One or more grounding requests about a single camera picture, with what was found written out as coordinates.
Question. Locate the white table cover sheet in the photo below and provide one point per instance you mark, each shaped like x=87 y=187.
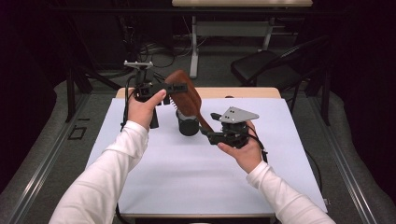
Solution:
x=193 y=174

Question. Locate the black folding chair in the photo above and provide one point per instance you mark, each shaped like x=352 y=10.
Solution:
x=264 y=67

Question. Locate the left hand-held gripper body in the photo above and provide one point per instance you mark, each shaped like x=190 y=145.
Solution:
x=144 y=90

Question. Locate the metal floor rail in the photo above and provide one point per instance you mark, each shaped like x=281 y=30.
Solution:
x=43 y=165
x=345 y=174

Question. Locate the black mesh cup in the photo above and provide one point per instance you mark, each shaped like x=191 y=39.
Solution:
x=188 y=127

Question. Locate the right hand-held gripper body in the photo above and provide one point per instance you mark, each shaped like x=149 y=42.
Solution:
x=233 y=133

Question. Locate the person's right hand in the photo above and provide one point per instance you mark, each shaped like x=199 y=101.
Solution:
x=249 y=154

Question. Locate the desk with white legs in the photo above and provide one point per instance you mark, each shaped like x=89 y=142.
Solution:
x=232 y=28

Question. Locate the person's left hand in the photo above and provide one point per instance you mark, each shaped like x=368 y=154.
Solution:
x=141 y=112

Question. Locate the black metal stand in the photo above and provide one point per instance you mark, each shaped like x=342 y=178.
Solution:
x=71 y=93
x=325 y=99

